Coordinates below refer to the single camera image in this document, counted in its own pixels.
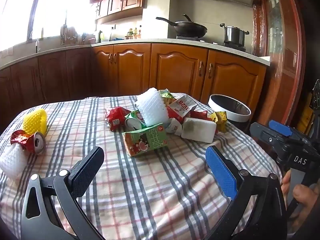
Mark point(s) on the kitchen window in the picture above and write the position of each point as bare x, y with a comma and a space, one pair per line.
50, 7

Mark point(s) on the large white foam fruit net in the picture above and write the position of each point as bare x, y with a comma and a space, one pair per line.
152, 107

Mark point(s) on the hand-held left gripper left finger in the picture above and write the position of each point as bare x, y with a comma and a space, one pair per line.
87, 167

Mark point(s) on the steel cooking pot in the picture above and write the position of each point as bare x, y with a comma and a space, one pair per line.
233, 35

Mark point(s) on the condiment jar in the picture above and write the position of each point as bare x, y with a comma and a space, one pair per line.
129, 34

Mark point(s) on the white trash bin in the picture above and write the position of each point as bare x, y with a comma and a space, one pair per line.
230, 108

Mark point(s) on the white paper wrapper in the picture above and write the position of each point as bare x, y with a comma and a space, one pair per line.
173, 127

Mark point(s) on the yellow foam fruit net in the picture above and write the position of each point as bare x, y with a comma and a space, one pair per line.
35, 121

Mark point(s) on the white bottle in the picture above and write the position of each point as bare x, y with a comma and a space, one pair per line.
38, 46

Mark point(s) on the red crumpled wrapper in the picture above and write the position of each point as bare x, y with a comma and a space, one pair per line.
200, 115

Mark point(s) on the red silver-lined snack packet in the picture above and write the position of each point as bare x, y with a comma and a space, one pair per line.
116, 116

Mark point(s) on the small white foam fruit net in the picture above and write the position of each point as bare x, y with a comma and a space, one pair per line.
12, 161

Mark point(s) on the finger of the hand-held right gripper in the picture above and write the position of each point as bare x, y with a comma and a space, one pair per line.
262, 136
280, 128

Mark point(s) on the wooden base cabinets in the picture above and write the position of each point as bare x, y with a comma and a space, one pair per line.
175, 70

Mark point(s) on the speckled kitchen countertop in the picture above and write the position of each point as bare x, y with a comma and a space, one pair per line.
150, 41

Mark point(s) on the white foam block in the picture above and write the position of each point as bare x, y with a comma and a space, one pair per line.
198, 130

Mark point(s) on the yellow red snack wrapper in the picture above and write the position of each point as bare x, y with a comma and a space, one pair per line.
220, 120

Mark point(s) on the wooden framed glass door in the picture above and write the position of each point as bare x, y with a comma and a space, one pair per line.
277, 55

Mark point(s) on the crushed red soda can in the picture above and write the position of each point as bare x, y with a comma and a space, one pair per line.
36, 143

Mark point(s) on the person's right hand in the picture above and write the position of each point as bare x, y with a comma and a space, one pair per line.
303, 196

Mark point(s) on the wooden wall cabinets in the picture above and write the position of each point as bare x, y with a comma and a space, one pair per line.
120, 0

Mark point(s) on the plaid tablecloth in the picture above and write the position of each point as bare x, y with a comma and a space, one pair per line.
150, 180

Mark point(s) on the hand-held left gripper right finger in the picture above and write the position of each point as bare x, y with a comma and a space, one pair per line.
221, 170

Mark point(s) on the green milk carton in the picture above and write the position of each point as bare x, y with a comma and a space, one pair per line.
145, 141

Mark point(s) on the black yellow object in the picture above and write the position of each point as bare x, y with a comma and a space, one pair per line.
315, 100

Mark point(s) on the black wok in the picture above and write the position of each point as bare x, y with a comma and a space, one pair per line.
191, 28

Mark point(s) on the red white milk carton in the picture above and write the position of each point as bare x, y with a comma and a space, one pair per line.
181, 107

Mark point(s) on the green can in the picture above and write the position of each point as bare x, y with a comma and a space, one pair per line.
133, 121

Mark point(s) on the blue cloth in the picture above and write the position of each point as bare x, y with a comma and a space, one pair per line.
117, 39

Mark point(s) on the condiment bottle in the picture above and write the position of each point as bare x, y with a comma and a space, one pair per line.
136, 33

